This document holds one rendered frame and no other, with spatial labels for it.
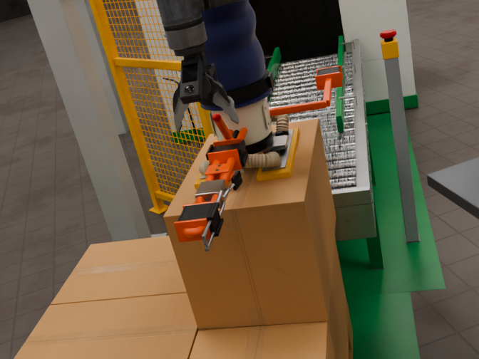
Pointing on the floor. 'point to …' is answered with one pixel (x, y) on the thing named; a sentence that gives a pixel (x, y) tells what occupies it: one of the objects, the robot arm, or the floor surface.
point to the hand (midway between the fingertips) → (207, 129)
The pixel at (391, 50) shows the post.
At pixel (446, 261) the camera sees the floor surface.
